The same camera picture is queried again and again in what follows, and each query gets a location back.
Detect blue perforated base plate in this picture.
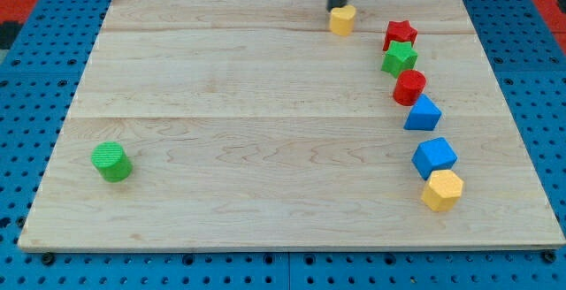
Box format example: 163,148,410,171
1,0,565,289

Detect yellow hexagon block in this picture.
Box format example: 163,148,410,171
421,170,464,212

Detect blue triangular prism block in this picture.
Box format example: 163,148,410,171
403,94,442,131

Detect blue cube block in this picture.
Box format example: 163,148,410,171
411,137,458,180

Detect red star block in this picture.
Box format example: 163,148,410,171
382,20,418,51

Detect green cylinder block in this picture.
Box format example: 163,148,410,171
91,141,133,182

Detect light wooden board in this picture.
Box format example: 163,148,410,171
18,0,565,253

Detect yellow heart block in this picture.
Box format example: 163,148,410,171
329,4,356,36

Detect green star block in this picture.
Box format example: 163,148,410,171
381,41,418,78

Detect red cylinder block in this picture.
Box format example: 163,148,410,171
393,70,427,106

